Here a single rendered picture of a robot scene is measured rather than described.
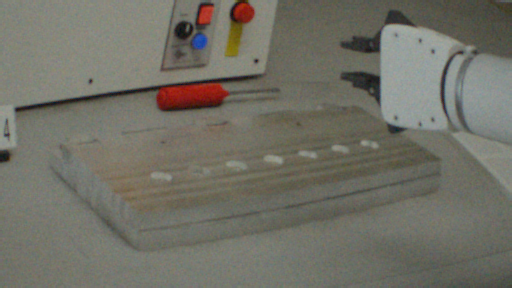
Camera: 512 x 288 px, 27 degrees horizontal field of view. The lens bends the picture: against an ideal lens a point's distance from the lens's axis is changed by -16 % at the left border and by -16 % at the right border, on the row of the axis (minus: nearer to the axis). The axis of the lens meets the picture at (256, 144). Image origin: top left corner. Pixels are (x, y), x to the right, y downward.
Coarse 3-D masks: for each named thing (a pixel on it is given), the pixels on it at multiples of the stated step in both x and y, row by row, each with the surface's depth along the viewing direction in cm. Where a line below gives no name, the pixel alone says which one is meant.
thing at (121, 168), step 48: (96, 144) 129; (144, 144) 132; (192, 144) 134; (240, 144) 136; (288, 144) 138; (336, 144) 141; (384, 144) 144; (96, 192) 122; (144, 192) 120; (192, 192) 123; (240, 192) 125; (288, 192) 127; (336, 192) 132
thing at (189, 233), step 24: (216, 120) 143; (360, 192) 134; (384, 192) 136; (408, 192) 140; (120, 216) 119; (240, 216) 124; (264, 216) 126; (288, 216) 128; (312, 216) 130; (144, 240) 117; (168, 240) 119; (192, 240) 121
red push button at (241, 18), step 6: (240, 0) 161; (234, 6) 160; (240, 6) 160; (246, 6) 160; (252, 6) 160; (234, 12) 160; (240, 12) 159; (246, 12) 160; (252, 12) 160; (234, 18) 161; (240, 18) 160; (246, 18) 160; (252, 18) 161
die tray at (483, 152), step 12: (456, 144) 159; (468, 144) 158; (480, 144) 159; (492, 144) 161; (504, 144) 162; (468, 156) 156; (480, 156) 155; (492, 156) 156; (504, 156) 157; (480, 168) 153; (492, 168) 152; (504, 168) 152; (492, 180) 150; (504, 180) 148; (504, 192) 146
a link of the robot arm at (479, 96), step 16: (480, 64) 103; (496, 64) 102; (464, 80) 104; (480, 80) 102; (496, 80) 100; (464, 96) 104; (480, 96) 102; (496, 96) 100; (464, 112) 104; (480, 112) 102; (496, 112) 100; (480, 128) 104; (496, 128) 101
